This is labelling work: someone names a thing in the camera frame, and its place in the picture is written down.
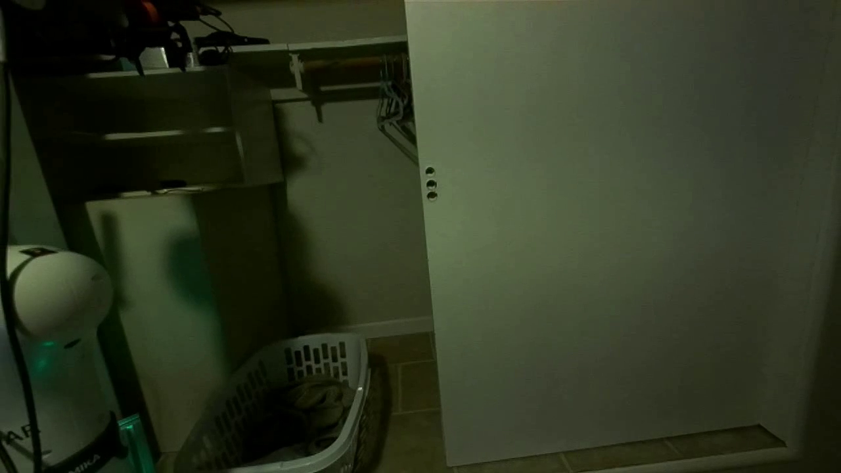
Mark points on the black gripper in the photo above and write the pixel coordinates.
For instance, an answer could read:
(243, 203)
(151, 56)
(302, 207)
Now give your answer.
(149, 27)

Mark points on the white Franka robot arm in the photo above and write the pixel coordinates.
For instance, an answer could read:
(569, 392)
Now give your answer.
(54, 293)

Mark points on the white closet shelf unit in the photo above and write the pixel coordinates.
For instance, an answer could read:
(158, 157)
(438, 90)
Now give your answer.
(158, 262)

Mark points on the dark clothes pile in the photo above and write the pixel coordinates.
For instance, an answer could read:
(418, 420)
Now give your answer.
(302, 411)

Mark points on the teal plastic object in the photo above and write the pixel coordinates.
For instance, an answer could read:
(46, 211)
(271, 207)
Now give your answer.
(134, 442)

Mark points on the white plastic laundry basket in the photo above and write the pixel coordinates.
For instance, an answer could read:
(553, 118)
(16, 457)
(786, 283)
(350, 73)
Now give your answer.
(350, 411)

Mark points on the white closet door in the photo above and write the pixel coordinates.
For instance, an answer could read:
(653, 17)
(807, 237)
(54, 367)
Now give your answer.
(614, 262)

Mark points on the white closet rod bracket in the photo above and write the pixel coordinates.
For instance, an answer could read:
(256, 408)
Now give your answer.
(294, 73)

